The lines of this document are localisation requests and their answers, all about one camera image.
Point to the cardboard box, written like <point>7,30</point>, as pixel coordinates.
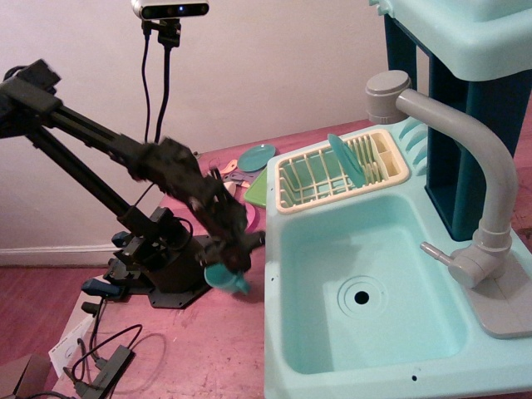
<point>25,376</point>

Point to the blue black table clamp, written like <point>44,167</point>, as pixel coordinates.
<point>95,287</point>

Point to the silver depth camera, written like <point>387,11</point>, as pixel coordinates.
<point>166,10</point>

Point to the pink plastic plate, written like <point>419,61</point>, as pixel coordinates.
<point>252,217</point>

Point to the teal plate on table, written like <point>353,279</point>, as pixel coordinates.
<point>256,158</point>

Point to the pink dish brush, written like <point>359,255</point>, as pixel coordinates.
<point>229,168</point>

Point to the green cutting board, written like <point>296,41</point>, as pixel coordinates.
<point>256,193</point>

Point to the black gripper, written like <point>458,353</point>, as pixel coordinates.
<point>236,256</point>

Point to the light blue toy sink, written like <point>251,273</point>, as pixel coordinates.
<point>355,309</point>

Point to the grey purple utensil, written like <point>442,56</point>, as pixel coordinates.
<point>243,179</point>

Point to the teal plastic cup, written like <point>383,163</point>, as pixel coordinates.
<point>218,276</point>

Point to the cream dish rack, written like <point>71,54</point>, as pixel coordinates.
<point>341,170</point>

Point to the grey toy faucet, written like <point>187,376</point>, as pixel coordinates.
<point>473,183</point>

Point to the white paper sheet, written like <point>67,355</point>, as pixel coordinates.
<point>61,353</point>

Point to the teal plate in rack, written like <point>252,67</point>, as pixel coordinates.
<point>347,160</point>

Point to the black usb hub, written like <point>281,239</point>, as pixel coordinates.
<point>108,376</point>

